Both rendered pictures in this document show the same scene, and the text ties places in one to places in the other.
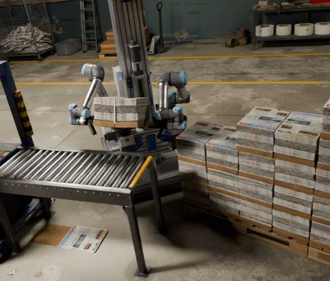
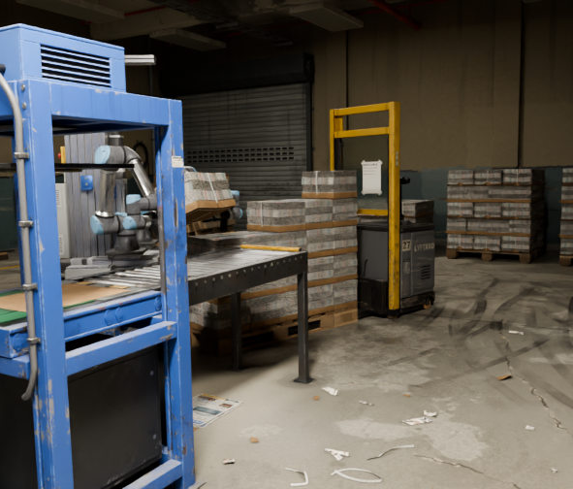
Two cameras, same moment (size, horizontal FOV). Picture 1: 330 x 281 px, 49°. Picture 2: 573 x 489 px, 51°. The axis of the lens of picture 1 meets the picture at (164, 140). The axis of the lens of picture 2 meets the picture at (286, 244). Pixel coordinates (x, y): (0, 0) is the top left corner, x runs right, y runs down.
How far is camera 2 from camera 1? 432 cm
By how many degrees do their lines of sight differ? 78
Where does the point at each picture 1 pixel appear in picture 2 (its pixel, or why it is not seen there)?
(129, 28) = not seen: hidden behind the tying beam
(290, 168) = (317, 235)
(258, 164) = (295, 242)
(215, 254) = not seen: hidden behind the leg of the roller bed
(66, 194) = (261, 275)
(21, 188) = (214, 286)
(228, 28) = not seen: outside the picture
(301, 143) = (322, 207)
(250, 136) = (289, 212)
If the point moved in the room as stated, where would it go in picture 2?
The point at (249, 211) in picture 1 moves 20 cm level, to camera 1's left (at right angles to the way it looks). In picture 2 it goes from (289, 303) to (285, 309)
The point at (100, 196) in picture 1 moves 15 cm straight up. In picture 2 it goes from (288, 265) to (287, 239)
